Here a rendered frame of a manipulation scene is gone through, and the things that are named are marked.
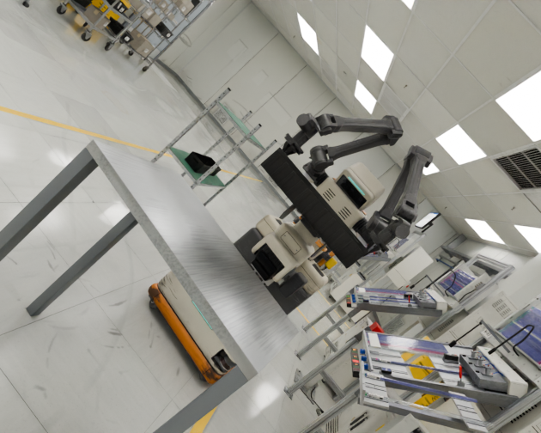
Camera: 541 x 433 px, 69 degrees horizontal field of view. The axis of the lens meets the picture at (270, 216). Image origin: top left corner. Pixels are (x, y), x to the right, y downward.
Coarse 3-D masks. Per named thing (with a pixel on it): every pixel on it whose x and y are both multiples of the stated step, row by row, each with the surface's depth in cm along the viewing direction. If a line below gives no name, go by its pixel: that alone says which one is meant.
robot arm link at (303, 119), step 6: (306, 114) 167; (300, 120) 167; (306, 120) 166; (312, 120) 166; (300, 126) 168; (306, 126) 167; (312, 126) 170; (318, 126) 171; (324, 132) 171; (330, 132) 172
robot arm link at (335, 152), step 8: (392, 120) 186; (400, 128) 184; (368, 136) 194; (376, 136) 193; (384, 136) 192; (344, 144) 195; (352, 144) 194; (360, 144) 193; (368, 144) 193; (376, 144) 194; (384, 144) 195; (392, 144) 195; (312, 152) 197; (328, 152) 195; (336, 152) 194; (344, 152) 194; (352, 152) 196; (320, 160) 193; (328, 160) 194; (320, 168) 198
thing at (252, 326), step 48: (96, 144) 100; (48, 192) 102; (144, 192) 103; (192, 192) 139; (0, 240) 105; (192, 240) 107; (48, 288) 150; (192, 288) 90; (240, 288) 111; (240, 336) 90; (288, 336) 115; (240, 384) 85
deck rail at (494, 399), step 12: (372, 372) 206; (396, 384) 203; (420, 384) 201; (432, 384) 200; (444, 384) 200; (444, 396) 199; (468, 396) 197; (480, 396) 196; (492, 396) 195; (504, 396) 195; (516, 396) 195
